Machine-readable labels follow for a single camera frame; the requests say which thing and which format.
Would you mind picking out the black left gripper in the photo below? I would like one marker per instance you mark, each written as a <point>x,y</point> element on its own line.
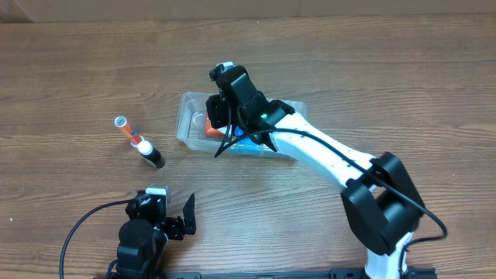
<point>175,226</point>

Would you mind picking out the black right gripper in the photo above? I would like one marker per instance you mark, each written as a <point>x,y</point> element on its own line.
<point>216,112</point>

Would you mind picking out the red medicine box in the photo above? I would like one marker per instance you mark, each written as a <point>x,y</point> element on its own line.
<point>211,131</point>

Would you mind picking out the blue lozenge box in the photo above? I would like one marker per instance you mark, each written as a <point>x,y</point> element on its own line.
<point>246,146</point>

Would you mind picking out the clear plastic container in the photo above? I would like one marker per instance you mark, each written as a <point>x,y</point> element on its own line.
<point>191,126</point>

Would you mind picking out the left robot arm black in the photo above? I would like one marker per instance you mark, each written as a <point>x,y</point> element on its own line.
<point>143,238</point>

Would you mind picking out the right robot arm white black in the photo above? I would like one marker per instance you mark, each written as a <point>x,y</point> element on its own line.
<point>382,205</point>

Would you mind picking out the dark brown syrup bottle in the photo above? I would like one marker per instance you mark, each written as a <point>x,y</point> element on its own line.
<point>150,154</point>

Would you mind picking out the orange tablet tube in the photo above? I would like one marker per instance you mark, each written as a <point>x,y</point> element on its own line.
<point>126,129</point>

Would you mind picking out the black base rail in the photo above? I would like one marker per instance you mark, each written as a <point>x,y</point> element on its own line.
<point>335,273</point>

